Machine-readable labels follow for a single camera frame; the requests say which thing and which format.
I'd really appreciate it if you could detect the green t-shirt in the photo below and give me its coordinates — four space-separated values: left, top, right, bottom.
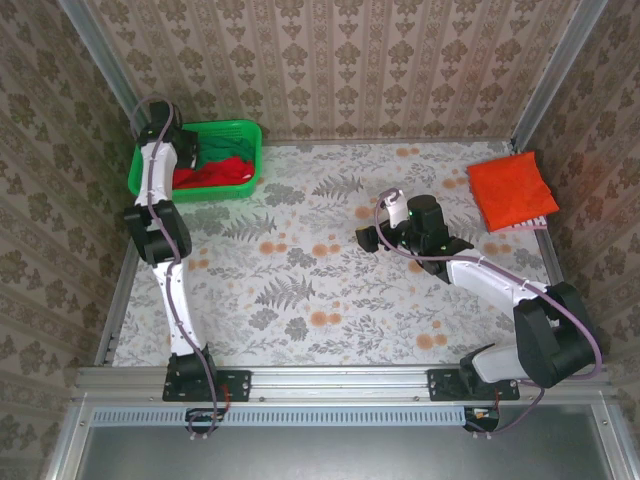
196 135 259 166

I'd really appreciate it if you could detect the red t-shirt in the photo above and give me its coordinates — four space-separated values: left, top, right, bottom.
172 155 256 190

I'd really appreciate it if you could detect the green plastic basket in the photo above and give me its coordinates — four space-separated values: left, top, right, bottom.
127 119 265 204

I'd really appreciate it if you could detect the folded orange t-shirt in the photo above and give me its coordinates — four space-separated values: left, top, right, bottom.
466 151 560 234

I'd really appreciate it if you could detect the folded white printed t-shirt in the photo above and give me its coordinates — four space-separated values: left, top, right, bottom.
504 214 549 232

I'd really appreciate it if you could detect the floral table cover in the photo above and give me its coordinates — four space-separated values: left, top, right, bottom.
112 139 574 369

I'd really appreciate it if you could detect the grey metal panel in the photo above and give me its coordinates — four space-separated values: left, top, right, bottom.
49 404 636 480

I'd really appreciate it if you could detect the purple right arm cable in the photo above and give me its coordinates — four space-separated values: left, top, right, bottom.
374 187 604 437

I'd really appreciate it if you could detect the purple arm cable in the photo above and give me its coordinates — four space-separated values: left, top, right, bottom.
374 187 604 437
130 97 232 442

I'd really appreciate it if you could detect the aluminium frame post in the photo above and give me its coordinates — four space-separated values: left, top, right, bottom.
57 0 151 129
512 0 609 149

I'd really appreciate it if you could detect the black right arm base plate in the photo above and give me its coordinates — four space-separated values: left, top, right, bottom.
427 368 521 403

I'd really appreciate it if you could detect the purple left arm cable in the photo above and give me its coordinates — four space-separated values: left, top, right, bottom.
130 97 232 442

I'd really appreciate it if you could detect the aluminium mounting rail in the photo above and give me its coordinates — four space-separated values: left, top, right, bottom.
74 367 614 404

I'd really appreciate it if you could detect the grey slotted cable duct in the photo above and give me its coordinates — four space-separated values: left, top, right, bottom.
92 405 469 427

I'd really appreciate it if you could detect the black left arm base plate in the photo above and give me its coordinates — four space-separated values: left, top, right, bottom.
162 368 252 403

